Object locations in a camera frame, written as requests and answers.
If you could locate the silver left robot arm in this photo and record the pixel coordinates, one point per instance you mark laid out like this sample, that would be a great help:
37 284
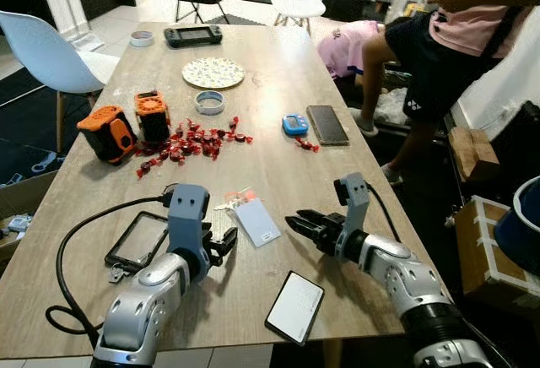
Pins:
143 309

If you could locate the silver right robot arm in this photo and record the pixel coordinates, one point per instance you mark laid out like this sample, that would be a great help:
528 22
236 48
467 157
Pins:
405 279

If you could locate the clear plastic card sleeve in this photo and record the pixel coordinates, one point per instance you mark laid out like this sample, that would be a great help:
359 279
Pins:
257 224

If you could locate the red wrapped candy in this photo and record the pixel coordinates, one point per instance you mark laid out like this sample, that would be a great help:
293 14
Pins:
178 153
306 143
243 138
212 150
191 125
233 122
146 170

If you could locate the phone with white screen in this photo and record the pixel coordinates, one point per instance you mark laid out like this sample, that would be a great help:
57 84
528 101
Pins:
295 307

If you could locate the blue kitchen timer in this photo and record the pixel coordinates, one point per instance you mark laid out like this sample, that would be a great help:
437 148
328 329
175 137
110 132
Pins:
295 125

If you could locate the dark brown phone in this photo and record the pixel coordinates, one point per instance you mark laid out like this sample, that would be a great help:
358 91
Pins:
327 125

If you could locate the clear plastic bag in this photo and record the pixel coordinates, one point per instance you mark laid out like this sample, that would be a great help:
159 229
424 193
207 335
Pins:
390 106

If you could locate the orange black device upright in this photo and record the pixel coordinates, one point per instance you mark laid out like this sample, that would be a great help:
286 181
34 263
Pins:
153 119

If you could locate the orange black device lying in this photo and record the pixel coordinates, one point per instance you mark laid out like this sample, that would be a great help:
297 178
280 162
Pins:
105 132

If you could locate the round patterned plate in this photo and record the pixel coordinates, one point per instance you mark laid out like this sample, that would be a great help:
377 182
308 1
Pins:
213 73

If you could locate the pink printed bag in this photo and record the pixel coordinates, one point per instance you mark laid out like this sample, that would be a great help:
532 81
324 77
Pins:
346 47

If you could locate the dark blue bucket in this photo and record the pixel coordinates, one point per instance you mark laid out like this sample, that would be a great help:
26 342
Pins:
519 229

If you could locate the person in pink shirt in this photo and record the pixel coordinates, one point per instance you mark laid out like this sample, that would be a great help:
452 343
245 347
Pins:
439 64

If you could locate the black handheld game console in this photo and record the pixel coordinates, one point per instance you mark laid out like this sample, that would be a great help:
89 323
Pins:
193 36

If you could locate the small white tape roll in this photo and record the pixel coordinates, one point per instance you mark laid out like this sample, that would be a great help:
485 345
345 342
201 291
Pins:
142 39

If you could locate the black floor mat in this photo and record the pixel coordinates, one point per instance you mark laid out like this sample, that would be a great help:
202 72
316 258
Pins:
25 123

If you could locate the light blue plastic chair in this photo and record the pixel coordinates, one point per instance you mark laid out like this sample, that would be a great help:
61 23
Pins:
42 47

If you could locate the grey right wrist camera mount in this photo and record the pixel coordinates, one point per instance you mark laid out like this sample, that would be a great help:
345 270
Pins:
354 203

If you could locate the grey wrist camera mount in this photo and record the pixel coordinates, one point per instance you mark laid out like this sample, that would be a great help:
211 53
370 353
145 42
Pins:
354 203
187 212

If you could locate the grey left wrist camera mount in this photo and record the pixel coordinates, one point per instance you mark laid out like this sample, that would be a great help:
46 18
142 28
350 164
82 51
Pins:
187 212

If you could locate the black rectangular frame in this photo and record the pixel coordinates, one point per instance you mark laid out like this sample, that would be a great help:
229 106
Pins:
114 254

